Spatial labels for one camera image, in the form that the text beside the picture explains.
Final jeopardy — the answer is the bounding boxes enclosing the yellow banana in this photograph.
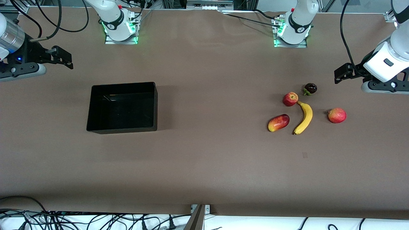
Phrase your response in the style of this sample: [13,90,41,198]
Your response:
[293,101,313,135]

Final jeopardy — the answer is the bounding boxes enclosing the small red apple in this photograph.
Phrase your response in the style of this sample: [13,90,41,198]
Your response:
[283,92,299,107]

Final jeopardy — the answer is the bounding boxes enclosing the black rectangular plastic box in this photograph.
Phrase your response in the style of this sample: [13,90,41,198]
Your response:
[86,82,158,134]

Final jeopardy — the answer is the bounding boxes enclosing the dark purple mangosteen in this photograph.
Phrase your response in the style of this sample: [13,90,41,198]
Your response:
[303,83,318,96]

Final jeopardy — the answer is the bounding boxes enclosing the red yellow mango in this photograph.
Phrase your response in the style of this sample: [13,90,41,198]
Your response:
[267,114,290,133]

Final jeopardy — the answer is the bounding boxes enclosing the black cable with silver plug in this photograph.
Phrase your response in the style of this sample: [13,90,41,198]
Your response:
[30,0,63,42]

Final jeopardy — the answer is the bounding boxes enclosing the thin black cable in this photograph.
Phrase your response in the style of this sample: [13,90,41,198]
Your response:
[10,0,43,39]

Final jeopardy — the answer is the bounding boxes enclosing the black looping cable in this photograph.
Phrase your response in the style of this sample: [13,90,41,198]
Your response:
[35,0,90,33]

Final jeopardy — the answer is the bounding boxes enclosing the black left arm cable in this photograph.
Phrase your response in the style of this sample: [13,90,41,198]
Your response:
[340,0,368,79]

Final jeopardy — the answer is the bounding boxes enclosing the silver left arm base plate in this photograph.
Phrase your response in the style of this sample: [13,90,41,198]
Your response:
[273,14,308,48]

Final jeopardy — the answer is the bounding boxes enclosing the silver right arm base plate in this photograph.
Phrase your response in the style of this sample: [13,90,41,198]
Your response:
[105,13,138,44]

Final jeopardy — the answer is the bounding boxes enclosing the black cable at arm base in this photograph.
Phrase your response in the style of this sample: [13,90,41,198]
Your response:
[220,9,286,28]

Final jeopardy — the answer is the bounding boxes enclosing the black arching cable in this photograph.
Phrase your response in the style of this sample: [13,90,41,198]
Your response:
[0,195,48,213]

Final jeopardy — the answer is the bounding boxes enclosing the grey metal rail with ports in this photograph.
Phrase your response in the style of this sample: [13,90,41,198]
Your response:
[186,0,234,10]

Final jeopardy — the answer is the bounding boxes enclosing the tangled black cables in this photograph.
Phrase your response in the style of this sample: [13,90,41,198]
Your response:
[0,209,179,230]

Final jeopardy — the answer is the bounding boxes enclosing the small metal bracket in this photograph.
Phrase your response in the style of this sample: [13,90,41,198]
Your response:
[191,204,211,214]

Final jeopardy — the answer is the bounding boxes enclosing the dark camera post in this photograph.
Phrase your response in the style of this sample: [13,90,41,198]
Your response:
[183,204,205,230]

